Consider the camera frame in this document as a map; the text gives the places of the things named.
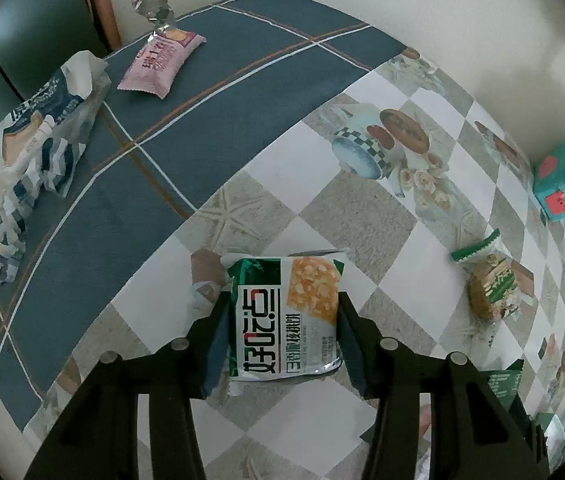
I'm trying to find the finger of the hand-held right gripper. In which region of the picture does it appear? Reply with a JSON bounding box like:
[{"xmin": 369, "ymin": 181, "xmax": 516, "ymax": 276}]
[{"xmin": 507, "ymin": 394, "xmax": 549, "ymax": 476}]

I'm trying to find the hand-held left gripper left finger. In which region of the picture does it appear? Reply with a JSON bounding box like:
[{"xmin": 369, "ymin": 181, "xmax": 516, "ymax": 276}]
[{"xmin": 22, "ymin": 290, "xmax": 236, "ymax": 480}]

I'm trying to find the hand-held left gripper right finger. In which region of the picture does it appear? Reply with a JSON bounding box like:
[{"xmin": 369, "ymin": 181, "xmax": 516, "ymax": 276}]
[{"xmin": 335, "ymin": 290, "xmax": 538, "ymax": 480}]

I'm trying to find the green white cookie packet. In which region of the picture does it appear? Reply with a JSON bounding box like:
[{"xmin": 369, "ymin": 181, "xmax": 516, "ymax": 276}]
[{"xmin": 226, "ymin": 249, "xmax": 349, "ymax": 397}]

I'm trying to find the dark green snack packet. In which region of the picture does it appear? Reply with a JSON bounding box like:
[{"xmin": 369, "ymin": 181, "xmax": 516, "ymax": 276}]
[{"xmin": 483, "ymin": 369, "xmax": 524, "ymax": 411}]

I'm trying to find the checkered printed tablecloth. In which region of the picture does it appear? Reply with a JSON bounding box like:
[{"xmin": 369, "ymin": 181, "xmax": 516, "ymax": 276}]
[{"xmin": 22, "ymin": 50, "xmax": 565, "ymax": 480}]

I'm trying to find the green brown biscuit packet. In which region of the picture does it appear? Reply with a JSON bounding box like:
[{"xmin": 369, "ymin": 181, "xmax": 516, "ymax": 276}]
[{"xmin": 451, "ymin": 228, "xmax": 536, "ymax": 322}]

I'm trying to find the blue plaid cloth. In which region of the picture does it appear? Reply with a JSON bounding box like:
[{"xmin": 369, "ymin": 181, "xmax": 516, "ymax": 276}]
[{"xmin": 0, "ymin": 0, "xmax": 406, "ymax": 431}]

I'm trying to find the teal box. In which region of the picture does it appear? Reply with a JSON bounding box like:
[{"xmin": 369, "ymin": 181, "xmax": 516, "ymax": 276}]
[{"xmin": 533, "ymin": 143, "xmax": 565, "ymax": 223}]

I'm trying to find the blue white plastic bag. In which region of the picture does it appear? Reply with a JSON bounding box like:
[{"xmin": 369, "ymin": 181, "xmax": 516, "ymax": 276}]
[{"xmin": 0, "ymin": 50, "xmax": 110, "ymax": 286}]

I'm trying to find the pink cake packet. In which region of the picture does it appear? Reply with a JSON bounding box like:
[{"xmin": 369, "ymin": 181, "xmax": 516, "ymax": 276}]
[{"xmin": 116, "ymin": 30, "xmax": 207, "ymax": 100}]

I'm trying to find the silver wrapper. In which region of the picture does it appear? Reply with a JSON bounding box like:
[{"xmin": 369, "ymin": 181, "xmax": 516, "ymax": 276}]
[{"xmin": 127, "ymin": 0, "xmax": 178, "ymax": 36}]

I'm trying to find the dark chair with wooden frame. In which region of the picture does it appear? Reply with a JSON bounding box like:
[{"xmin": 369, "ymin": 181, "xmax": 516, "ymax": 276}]
[{"xmin": 0, "ymin": 0, "xmax": 123, "ymax": 191}]

